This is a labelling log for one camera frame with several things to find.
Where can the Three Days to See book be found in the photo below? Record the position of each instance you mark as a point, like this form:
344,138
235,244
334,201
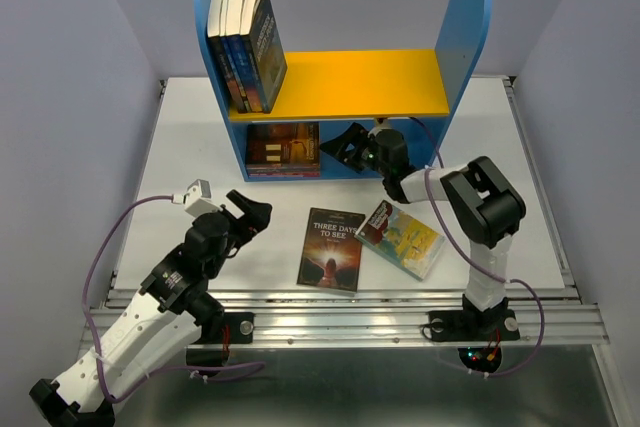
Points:
331,254

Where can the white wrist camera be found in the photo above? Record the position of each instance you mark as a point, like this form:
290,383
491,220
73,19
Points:
196,200
381,124

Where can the blue and yellow bookshelf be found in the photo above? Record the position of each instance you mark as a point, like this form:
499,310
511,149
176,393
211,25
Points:
419,90

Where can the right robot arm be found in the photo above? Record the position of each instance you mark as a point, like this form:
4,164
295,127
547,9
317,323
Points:
485,204

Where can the upright blue orange book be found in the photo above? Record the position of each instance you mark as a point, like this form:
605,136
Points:
249,76

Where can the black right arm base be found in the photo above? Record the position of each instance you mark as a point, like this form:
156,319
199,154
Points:
469,328

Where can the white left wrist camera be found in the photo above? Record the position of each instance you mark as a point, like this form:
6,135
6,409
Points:
196,200

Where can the Huckleberry Finn paperback book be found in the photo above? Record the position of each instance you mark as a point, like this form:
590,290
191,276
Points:
401,239

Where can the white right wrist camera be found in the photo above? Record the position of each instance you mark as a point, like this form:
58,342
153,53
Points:
381,124

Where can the dark orange cover book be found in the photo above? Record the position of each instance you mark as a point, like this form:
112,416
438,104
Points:
283,145

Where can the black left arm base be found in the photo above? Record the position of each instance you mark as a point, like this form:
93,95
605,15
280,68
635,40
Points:
213,347

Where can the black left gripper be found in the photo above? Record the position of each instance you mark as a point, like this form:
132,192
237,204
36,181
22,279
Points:
257,214

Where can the upright book on shelf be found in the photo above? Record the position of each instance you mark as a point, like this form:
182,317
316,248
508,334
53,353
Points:
214,34
231,16

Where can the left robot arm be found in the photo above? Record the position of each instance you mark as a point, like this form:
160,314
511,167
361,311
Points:
171,310

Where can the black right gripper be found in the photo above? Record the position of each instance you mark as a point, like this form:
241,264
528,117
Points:
357,135

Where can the pink spine Roald Dahl book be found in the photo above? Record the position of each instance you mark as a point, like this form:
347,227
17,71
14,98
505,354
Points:
279,172

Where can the Nineteen Eighty-Four book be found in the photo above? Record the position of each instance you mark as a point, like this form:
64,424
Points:
268,54

